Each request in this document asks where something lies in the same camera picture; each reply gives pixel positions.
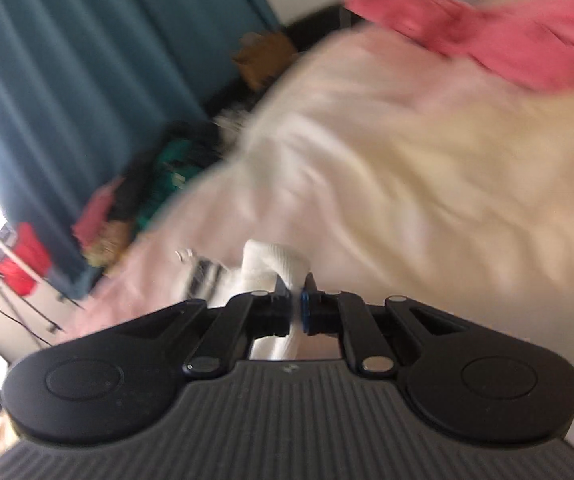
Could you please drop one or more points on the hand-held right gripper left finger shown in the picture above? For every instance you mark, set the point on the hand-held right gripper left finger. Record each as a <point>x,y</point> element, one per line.
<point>279,310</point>

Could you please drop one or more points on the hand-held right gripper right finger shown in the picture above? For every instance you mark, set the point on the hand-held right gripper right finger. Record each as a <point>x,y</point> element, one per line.
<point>307,310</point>

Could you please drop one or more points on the pile of clothes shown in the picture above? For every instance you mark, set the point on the pile of clothes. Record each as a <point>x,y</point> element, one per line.
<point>167,160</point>

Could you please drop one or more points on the pink pastel bed blanket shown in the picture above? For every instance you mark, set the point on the pink pastel bed blanket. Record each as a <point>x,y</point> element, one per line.
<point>392,185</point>

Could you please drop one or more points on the brown paper bag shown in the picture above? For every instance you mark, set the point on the brown paper bag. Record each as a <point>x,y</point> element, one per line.
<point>264,57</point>

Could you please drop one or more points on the red garment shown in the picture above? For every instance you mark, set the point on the red garment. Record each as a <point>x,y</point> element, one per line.
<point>24,260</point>

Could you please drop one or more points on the black bench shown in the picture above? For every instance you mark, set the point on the black bench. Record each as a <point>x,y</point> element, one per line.
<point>317,17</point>

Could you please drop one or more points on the blue curtain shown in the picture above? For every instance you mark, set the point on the blue curtain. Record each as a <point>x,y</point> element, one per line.
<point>92,60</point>

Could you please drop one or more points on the pink cloth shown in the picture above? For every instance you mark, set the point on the pink cloth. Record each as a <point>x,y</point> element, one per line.
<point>492,40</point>

